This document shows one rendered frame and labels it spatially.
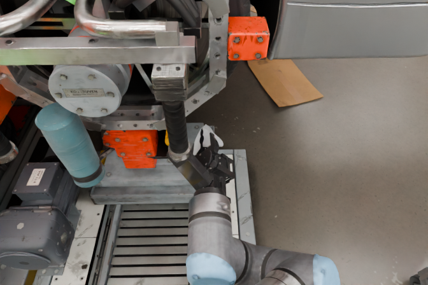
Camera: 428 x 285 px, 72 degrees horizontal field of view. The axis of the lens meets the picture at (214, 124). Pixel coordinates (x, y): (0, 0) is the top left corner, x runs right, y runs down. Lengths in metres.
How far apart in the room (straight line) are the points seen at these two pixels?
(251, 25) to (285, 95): 1.19
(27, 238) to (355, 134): 1.51
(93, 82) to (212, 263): 0.38
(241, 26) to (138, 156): 0.51
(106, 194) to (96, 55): 0.86
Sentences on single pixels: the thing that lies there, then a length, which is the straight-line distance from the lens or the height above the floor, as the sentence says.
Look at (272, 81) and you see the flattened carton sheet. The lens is 1.92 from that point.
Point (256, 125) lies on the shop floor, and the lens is 1.65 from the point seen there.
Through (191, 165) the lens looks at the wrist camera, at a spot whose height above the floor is 0.69.
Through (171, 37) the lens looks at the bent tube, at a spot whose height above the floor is 0.99.
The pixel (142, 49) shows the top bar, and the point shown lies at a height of 0.98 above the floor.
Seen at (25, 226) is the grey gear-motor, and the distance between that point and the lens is 1.03.
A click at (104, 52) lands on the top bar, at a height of 0.97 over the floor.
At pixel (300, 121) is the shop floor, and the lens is 1.72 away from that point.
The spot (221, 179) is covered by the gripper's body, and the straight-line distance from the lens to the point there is 0.71.
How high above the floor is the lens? 1.22
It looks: 48 degrees down
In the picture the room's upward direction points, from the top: straight up
